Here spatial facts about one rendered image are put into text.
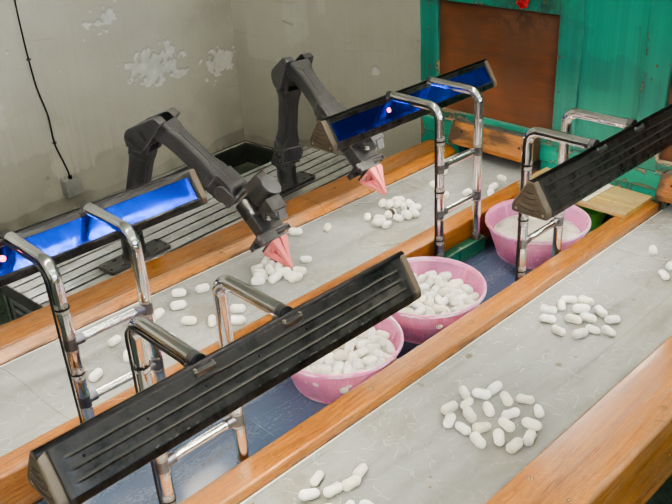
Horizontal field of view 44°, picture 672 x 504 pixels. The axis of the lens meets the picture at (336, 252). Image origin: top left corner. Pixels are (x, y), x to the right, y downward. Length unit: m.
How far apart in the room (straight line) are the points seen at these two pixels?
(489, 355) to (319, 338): 0.61
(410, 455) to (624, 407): 0.39
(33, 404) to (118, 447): 0.72
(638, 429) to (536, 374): 0.24
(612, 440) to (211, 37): 3.40
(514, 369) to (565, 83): 0.99
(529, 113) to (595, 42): 0.30
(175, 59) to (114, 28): 0.39
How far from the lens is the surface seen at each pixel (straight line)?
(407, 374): 1.60
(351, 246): 2.11
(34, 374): 1.81
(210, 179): 2.03
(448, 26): 2.61
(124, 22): 4.12
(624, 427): 1.52
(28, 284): 2.32
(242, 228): 2.19
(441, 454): 1.46
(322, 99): 2.30
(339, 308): 1.19
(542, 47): 2.43
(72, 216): 1.56
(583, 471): 1.43
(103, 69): 4.08
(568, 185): 1.61
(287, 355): 1.13
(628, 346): 1.77
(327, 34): 4.06
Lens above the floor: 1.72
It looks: 28 degrees down
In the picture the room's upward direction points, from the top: 4 degrees counter-clockwise
